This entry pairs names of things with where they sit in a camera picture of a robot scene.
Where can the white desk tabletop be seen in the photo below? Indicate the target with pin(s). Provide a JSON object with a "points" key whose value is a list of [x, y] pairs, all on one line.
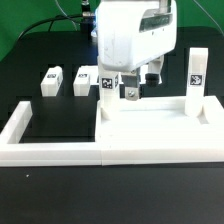
{"points": [[161, 119]]}

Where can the white marker sheet with tags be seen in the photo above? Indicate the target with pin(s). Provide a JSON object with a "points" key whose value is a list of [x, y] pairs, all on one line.
{"points": [[90, 71]]}

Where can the black cable connector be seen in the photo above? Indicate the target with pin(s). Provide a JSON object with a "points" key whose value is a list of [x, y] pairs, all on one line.
{"points": [[88, 17]]}

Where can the white U-shaped obstacle frame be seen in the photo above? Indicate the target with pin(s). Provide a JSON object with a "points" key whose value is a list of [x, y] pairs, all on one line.
{"points": [[13, 153]]}

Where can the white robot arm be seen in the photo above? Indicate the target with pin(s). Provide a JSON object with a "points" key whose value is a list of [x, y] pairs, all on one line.
{"points": [[96, 16]]}

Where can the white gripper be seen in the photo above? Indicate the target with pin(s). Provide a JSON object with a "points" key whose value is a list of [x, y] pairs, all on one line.
{"points": [[131, 33]]}

